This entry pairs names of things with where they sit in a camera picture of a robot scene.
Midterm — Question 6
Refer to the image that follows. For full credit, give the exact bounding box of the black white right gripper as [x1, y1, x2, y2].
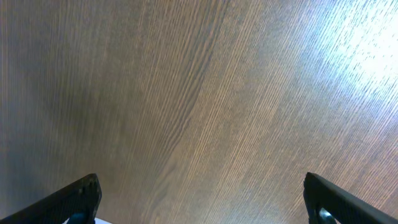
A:
[1, 174, 111, 224]

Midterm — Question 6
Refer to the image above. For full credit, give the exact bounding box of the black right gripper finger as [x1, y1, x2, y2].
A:
[303, 172, 397, 224]

